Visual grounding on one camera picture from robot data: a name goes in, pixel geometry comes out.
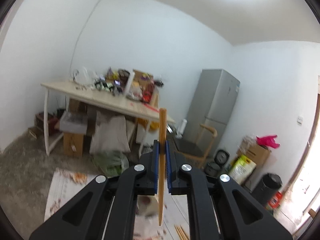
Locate black rice cooker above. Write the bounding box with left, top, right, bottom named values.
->
left=204, top=150, right=230, bottom=177

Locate yellow green rice bag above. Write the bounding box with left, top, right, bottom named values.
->
left=228, top=155, right=257, bottom=185

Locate green vegetable plastic bag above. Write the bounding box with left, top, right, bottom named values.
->
left=93, top=151, right=129, bottom=178

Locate floral tablecloth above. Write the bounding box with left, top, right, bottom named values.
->
left=44, top=168, right=190, bottom=239

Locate black trash bin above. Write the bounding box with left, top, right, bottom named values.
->
left=251, top=173, right=282, bottom=206

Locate wooden chair black seat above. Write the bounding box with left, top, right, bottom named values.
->
left=174, top=124, right=218, bottom=168

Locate cardboard box under table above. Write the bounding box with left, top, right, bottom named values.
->
left=63, top=133, right=84, bottom=158

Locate white sack under table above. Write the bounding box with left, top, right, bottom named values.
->
left=89, top=111, right=130, bottom=154

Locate pink plastic bag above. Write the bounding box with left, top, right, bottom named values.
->
left=256, top=135, right=280, bottom=149

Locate yellow plastic bag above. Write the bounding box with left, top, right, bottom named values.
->
left=137, top=118, right=159, bottom=131

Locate beige work table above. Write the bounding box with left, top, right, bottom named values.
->
left=41, top=81, right=161, bottom=155

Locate silver refrigerator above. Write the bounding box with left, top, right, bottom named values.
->
left=183, top=69, right=240, bottom=156

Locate cardboard box by wall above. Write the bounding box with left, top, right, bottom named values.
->
left=237, top=144, right=271, bottom=167

